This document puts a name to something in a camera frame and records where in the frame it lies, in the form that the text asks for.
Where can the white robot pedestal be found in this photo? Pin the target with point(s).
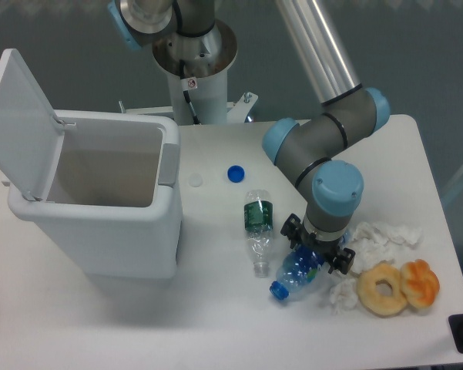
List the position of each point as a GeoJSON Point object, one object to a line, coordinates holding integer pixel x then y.
{"type": "Point", "coordinates": [196, 71]}

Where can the white trash bin lid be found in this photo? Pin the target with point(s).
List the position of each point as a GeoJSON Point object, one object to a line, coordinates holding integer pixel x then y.
{"type": "Point", "coordinates": [31, 132]}

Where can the white bottle cap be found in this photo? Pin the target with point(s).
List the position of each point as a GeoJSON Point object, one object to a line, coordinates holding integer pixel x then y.
{"type": "Point", "coordinates": [195, 180]}

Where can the blue bottle cap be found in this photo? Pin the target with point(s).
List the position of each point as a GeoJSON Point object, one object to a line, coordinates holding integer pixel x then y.
{"type": "Point", "coordinates": [235, 174]}

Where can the orange glazed pastry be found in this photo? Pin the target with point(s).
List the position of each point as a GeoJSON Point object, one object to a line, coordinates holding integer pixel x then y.
{"type": "Point", "coordinates": [419, 284]}

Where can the blue plastic bottle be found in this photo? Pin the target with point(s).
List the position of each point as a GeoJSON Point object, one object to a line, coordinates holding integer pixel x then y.
{"type": "Point", "coordinates": [298, 269]}

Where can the white trash bin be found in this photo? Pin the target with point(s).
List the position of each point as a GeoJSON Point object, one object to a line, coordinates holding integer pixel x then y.
{"type": "Point", "coordinates": [114, 206]}

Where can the plain ring donut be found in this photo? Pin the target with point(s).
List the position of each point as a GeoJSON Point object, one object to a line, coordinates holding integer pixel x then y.
{"type": "Point", "coordinates": [379, 290]}

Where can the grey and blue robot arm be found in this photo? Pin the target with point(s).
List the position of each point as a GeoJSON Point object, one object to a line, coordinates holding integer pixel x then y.
{"type": "Point", "coordinates": [304, 153]}

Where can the small crumpled white tissue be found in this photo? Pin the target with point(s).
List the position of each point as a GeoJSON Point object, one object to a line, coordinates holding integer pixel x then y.
{"type": "Point", "coordinates": [342, 296]}

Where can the large crumpled white tissue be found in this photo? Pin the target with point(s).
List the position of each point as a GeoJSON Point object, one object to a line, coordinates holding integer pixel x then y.
{"type": "Point", "coordinates": [378, 242]}

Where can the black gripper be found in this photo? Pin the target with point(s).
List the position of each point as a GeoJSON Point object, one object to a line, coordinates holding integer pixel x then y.
{"type": "Point", "coordinates": [324, 245]}

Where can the white bracket with bolt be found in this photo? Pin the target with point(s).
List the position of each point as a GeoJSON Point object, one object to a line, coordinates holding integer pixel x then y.
{"type": "Point", "coordinates": [242, 110]}

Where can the clear bottle with green label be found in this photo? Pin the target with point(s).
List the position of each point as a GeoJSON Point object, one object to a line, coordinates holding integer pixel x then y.
{"type": "Point", "coordinates": [258, 229]}

